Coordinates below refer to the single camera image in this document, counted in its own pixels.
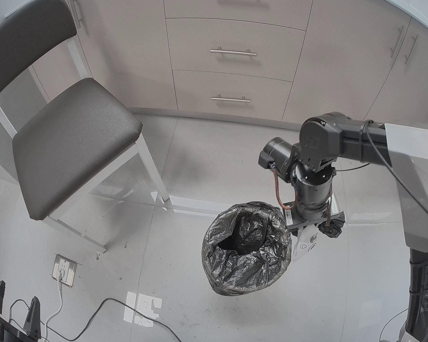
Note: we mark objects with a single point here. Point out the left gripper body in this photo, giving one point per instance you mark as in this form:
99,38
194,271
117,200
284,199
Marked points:
7,333

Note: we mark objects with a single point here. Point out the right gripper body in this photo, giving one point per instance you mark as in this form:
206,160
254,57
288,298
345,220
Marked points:
312,198

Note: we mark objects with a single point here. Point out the black plastic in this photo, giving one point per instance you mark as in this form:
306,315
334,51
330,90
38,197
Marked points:
330,228

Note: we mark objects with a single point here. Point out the white printed wrapper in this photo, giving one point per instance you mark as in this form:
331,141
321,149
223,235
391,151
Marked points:
305,246

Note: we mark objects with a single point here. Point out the black plastic bag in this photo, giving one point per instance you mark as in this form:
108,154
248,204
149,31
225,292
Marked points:
242,273

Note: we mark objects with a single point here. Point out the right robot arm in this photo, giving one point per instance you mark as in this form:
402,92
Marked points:
413,176

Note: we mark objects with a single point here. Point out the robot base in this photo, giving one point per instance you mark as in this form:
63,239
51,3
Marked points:
406,337

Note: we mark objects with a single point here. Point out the grey chair with white legs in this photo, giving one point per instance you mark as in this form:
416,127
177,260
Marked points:
71,134

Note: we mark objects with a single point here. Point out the beige cabinet with drawers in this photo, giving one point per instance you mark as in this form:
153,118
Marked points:
235,30

